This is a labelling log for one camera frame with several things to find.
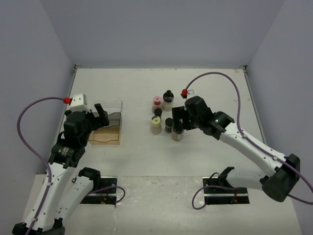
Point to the black-knob bottle brown contents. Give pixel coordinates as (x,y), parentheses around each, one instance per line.
(177,133)

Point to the black lid jar centre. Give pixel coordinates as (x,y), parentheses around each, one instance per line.
(158,112)

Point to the yellow lid spice bottle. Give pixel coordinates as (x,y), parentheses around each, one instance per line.
(155,125)

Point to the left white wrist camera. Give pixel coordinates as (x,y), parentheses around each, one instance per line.
(79,103)

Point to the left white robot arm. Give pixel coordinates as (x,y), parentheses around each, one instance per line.
(51,210)

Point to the black-knob bottle white contents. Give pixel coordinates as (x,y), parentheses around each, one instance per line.
(168,100)

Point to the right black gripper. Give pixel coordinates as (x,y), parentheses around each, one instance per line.
(178,113)

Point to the smoky grey plastic bin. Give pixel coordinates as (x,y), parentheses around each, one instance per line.
(115,120)

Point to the aluminium table rail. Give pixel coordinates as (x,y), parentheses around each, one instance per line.
(75,68)
(244,69)

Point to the pink lid spice bottle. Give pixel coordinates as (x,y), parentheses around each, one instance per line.
(157,103)

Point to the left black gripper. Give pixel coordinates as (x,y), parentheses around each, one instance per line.
(100,121)

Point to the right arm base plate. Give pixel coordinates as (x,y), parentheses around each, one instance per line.
(219,196)

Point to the left aluminium table rail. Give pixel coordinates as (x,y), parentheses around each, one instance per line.
(75,68)

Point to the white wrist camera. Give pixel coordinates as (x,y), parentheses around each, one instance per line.
(79,103)
(188,93)

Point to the clear plastic bin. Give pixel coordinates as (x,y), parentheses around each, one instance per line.
(111,107)

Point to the black lid pepper jar front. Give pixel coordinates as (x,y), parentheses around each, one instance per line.
(168,125)

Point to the right aluminium table rail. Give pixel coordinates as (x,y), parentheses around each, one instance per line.
(244,69)

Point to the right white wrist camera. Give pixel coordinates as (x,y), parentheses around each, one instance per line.
(188,93)

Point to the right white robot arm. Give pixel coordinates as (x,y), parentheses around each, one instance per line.
(277,173)

